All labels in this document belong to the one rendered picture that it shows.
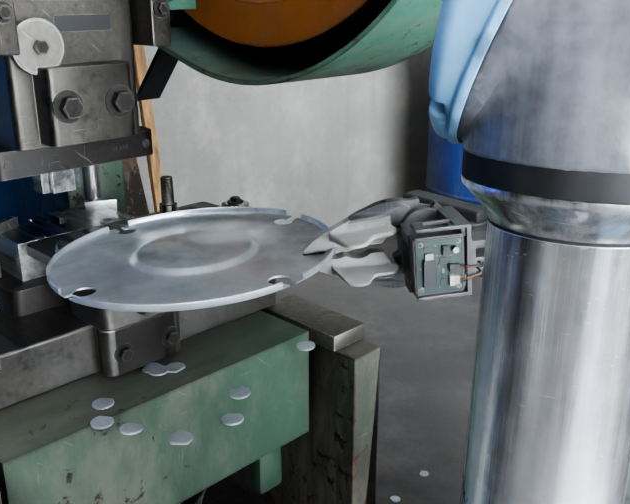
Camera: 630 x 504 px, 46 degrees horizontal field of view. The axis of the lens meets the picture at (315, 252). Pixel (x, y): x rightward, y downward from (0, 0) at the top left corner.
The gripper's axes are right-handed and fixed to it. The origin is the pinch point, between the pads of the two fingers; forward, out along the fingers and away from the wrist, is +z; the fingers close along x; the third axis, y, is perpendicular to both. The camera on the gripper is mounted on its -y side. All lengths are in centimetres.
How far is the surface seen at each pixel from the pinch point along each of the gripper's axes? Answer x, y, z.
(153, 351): 12.4, -7.7, 18.5
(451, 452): 83, -78, -36
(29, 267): 2.7, -13.5, 31.5
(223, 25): -20, -48, 6
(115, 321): 7.0, -5.1, 21.5
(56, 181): -5.7, -18.8, 27.9
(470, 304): 86, -163, -68
